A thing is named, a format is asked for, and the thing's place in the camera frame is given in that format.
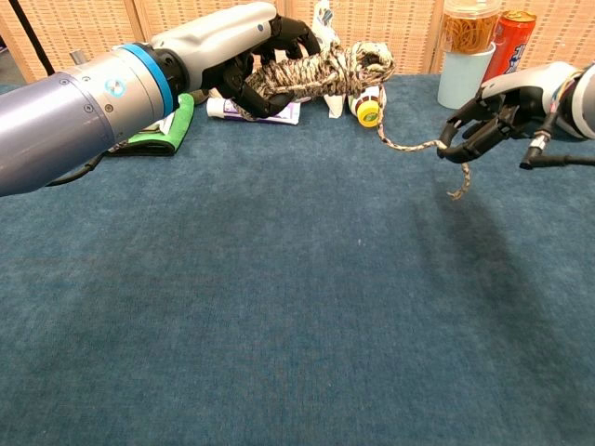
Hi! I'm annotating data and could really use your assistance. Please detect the clear jar of rubber bands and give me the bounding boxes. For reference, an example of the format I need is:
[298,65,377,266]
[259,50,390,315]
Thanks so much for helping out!
[440,0,503,56]

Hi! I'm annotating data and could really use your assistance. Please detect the white purple toothpaste tube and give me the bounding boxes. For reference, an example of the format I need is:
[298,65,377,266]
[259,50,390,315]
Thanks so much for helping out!
[205,97,302,126]

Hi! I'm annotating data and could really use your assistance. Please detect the blue table cloth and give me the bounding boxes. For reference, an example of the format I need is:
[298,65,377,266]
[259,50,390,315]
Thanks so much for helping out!
[0,70,595,446]

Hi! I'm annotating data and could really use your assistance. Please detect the white burger snack packet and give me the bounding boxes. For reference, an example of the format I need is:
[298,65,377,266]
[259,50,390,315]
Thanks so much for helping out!
[143,111,176,136]

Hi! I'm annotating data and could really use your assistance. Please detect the red drink can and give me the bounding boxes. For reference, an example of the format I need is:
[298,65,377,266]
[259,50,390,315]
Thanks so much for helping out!
[481,9,537,85]

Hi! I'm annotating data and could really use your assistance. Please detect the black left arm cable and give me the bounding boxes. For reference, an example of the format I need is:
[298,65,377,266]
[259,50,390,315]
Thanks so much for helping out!
[46,141,129,188]

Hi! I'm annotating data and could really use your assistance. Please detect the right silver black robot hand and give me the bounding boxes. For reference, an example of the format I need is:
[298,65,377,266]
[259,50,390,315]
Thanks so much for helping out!
[436,61,585,164]

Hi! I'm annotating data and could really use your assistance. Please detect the green folded cloth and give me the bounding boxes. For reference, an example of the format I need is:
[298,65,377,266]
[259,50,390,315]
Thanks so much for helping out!
[104,92,195,158]

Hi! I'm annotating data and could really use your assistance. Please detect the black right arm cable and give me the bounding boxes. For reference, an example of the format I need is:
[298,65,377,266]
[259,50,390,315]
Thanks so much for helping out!
[519,111,595,170]

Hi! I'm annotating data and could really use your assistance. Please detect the white bottle yellow cap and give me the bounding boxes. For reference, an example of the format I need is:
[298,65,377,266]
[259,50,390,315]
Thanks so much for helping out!
[348,83,388,128]

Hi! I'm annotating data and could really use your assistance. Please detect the white stand-up pouch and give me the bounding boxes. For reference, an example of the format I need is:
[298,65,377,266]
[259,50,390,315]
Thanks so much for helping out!
[311,0,348,119]

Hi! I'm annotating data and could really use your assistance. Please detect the light blue paper cup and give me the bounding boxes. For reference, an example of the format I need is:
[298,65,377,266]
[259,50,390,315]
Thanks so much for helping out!
[437,41,497,111]

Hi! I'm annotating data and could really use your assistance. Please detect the black pole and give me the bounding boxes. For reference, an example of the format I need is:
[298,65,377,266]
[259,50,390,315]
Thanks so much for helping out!
[7,0,57,75]

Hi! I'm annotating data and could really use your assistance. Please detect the woven bamboo folding screen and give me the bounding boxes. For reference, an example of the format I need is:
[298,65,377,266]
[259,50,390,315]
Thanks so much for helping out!
[0,0,595,85]

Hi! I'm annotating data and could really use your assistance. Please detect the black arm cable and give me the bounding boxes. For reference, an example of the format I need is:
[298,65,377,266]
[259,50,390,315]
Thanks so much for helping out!
[519,111,595,170]
[46,141,129,188]

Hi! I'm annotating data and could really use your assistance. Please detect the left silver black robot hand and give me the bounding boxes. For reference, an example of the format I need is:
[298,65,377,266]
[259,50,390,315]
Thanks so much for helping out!
[151,1,323,120]

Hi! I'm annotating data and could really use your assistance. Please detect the beige speckled braided rope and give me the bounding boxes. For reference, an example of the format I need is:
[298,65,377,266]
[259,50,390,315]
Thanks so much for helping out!
[230,41,473,202]

